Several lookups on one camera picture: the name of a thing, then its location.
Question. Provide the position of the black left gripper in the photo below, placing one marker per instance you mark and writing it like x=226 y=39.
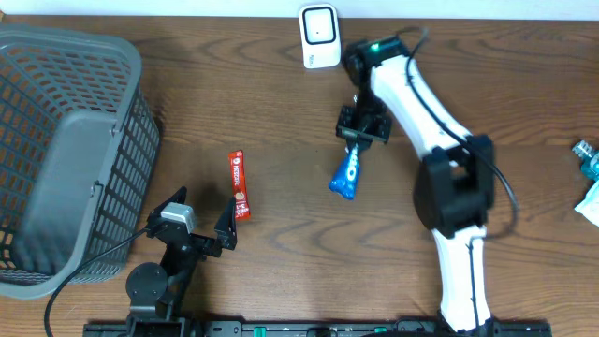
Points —
x=225 y=237

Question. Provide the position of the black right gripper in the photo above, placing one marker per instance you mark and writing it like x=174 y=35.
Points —
x=344 y=126

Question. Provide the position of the red Nescafe stick sachet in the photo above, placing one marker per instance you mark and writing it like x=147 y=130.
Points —
x=236 y=164

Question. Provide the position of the blue Oreo cookie pack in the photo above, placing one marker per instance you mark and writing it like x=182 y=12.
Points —
x=345 y=180

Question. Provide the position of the teal mouthwash bottle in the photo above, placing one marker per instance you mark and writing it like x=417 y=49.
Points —
x=589 y=159

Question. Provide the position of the green wet wipes pack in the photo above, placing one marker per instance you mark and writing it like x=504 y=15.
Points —
x=589 y=206

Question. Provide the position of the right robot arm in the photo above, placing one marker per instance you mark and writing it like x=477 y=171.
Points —
x=454 y=187

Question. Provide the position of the white barcode scanner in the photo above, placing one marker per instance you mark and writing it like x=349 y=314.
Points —
x=320 y=36

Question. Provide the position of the grey plastic basket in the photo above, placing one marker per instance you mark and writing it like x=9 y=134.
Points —
x=78 y=148

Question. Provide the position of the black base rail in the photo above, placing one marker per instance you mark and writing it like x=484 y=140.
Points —
x=411 y=326

